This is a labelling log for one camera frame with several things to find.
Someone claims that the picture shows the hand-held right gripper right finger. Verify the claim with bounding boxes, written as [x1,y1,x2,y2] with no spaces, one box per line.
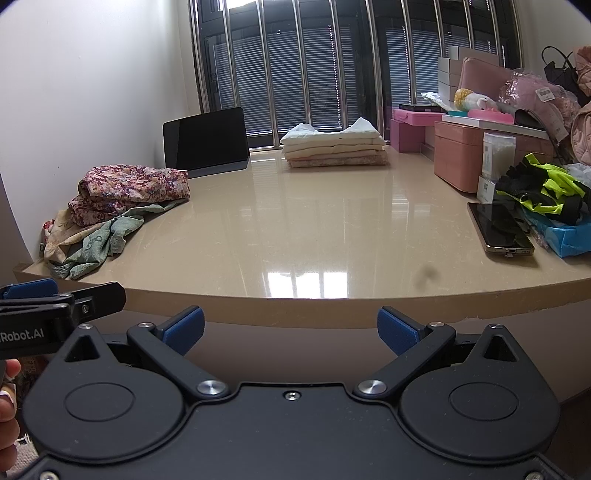
[353,306,525,400]

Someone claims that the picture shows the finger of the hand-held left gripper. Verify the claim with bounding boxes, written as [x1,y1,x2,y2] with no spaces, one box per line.
[0,278,59,302]
[58,282,127,324]

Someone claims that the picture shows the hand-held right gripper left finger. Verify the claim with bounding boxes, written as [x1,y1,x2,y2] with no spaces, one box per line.
[62,305,230,400]

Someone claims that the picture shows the red floral garment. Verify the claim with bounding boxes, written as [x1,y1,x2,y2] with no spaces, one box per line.
[68,165,191,227]

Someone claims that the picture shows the person's left hand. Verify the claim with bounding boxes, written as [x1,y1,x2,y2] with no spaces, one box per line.
[0,357,22,452]

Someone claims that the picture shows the beige floral cloth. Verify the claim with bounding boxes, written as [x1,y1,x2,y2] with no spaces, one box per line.
[43,208,114,267]

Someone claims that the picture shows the green patterned cloth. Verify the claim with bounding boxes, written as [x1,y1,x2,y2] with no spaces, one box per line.
[48,199,186,282]

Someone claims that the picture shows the gold smartphone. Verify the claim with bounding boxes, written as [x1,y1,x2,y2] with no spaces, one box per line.
[467,201,536,256]

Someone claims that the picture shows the small white box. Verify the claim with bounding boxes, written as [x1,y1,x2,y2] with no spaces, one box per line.
[477,174,500,204]

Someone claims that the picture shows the pink floral folded garment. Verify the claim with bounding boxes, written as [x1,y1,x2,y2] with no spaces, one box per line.
[287,153,387,169]

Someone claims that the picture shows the salmon pink storage box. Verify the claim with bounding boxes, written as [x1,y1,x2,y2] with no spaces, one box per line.
[433,120,556,195]

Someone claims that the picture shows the beige folded garment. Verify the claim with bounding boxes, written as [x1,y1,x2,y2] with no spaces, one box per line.
[283,147,386,162]

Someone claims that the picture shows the black tablet with keyboard cover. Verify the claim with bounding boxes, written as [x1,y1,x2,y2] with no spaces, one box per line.
[162,106,251,180]

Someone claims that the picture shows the blue plastic bag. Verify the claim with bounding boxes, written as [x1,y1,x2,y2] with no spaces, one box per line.
[523,211,591,259]

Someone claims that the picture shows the cream folded garment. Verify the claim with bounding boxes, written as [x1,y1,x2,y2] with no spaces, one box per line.
[282,137,386,153]

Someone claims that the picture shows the bright pink box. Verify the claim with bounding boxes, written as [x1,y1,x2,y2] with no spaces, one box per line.
[389,108,445,153]

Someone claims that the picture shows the white folded garment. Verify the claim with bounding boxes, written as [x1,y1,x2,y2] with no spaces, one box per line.
[318,117,385,141]

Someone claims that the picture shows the neon yellow black garment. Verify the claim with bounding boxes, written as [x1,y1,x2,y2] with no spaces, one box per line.
[495,153,590,227]

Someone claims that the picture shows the white folded towel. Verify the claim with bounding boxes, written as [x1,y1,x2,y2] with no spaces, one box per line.
[280,123,324,145]

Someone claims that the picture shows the white flat board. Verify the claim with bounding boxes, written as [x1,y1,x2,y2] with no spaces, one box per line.
[441,113,551,140]

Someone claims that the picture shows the clear plastic bag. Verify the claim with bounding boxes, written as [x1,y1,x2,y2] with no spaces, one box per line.
[419,91,452,112]

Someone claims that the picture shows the pink plastic toy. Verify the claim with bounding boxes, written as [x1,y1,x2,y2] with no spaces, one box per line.
[467,108,516,125]

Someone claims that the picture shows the yellow white plush toy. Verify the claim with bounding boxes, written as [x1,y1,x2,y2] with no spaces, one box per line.
[454,87,498,112]

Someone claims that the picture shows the stack of white boxes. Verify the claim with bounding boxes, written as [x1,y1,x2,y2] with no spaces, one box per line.
[437,45,500,103]

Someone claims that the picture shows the plastic wrapped pink garment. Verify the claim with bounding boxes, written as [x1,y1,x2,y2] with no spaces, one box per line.
[498,68,583,140]

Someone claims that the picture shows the pink padded jacket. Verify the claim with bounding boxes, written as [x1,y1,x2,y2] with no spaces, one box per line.
[569,54,591,165]

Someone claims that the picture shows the window blinds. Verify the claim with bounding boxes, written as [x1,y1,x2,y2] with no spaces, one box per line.
[202,23,505,139]

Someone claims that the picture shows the window metal bars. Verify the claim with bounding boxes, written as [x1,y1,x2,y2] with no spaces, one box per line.
[191,0,526,141]

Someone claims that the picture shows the black handbag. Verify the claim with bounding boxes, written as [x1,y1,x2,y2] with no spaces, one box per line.
[542,45,591,96]

